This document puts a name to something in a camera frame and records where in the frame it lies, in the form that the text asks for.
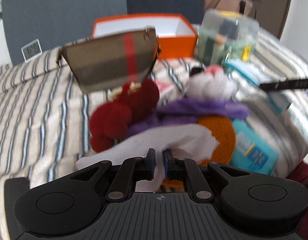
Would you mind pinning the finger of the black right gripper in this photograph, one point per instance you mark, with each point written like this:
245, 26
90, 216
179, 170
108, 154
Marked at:
288, 84

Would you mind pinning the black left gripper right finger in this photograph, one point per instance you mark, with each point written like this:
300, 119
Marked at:
189, 173

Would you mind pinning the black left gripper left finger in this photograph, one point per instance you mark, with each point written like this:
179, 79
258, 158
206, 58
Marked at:
130, 172

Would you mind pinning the white fluffy cloth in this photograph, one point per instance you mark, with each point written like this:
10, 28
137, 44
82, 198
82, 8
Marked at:
191, 141

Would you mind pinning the red fluffy towel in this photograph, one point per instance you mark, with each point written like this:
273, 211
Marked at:
111, 120

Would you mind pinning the blue wet wipes pack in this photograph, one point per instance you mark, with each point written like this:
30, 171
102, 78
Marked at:
251, 152

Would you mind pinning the white plush toy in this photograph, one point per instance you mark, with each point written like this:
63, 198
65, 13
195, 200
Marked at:
209, 83

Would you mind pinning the white face mask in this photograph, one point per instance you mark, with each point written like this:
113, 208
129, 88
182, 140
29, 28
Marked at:
255, 76

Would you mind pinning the orange knitted item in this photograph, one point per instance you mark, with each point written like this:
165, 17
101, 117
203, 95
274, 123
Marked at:
222, 129

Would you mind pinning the purple fluffy cloth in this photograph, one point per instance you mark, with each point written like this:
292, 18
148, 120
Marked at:
188, 111

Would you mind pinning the pink tissue pack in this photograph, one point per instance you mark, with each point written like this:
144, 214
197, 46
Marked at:
166, 89

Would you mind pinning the dark brown door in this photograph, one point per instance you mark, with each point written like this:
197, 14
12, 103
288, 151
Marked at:
271, 15

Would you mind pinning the clear plastic storage box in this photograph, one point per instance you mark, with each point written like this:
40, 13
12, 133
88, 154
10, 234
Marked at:
225, 35

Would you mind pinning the striped bed sheet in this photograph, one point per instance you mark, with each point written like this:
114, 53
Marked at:
44, 122

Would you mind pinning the brown striped canvas pouch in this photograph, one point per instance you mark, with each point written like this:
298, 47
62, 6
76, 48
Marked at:
111, 61

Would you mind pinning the orange cardboard box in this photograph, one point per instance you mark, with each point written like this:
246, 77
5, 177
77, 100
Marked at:
176, 35

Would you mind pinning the white digital clock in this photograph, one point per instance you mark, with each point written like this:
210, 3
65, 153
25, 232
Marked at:
32, 50

